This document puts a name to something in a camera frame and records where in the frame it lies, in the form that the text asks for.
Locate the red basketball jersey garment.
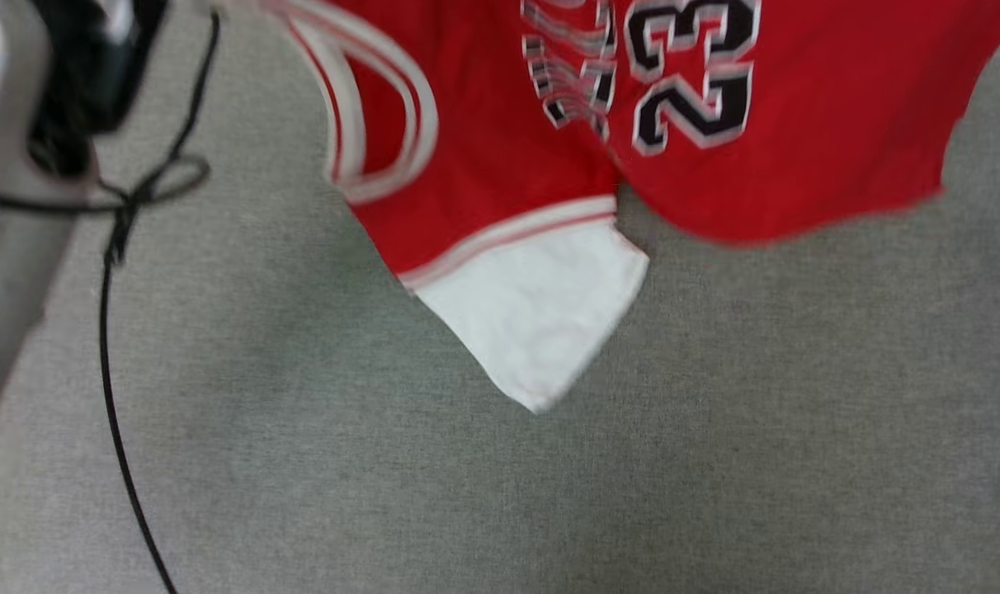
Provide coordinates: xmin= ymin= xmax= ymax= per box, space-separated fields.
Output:
xmin=211 ymin=0 xmax=1000 ymax=415

